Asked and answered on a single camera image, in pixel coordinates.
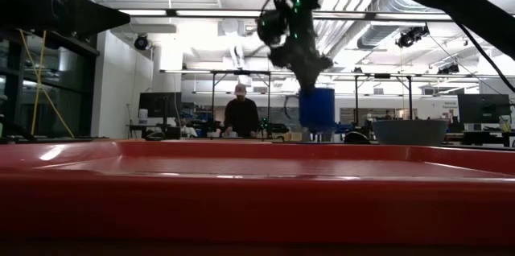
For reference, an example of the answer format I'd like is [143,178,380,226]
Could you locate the black background frame stand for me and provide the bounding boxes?
[209,69,272,139]
[352,72,414,122]

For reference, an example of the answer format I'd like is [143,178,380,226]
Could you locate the yellow extension cable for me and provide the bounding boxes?
[19,29,76,139]

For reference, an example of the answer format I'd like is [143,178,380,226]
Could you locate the background desk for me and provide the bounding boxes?
[126,123,182,141]

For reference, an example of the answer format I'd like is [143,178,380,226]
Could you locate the black ceiling spotlights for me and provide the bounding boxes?
[437,63,460,76]
[394,23,431,49]

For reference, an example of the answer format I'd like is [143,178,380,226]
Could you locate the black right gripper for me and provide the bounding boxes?
[266,2,335,95]

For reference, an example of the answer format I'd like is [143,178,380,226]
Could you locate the red plastic tray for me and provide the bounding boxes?
[0,138,515,249]

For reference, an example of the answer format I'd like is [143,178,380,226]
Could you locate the black bar with light strips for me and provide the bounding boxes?
[118,7,515,23]

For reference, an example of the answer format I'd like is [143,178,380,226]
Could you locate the blue-grey bowl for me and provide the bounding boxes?
[371,118,449,147]

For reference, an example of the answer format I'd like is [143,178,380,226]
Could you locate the black computer monitor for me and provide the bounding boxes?
[457,93,512,125]
[138,92,183,119]

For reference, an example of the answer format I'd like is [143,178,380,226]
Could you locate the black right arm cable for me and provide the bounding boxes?
[453,20,515,93]

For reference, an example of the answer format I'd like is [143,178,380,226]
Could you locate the black dome camera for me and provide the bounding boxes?
[133,33,150,52]

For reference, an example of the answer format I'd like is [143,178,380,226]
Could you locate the person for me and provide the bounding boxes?
[179,118,199,139]
[223,83,261,138]

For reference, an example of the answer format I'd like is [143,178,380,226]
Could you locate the blue plastic cup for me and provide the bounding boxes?
[298,86,336,133]

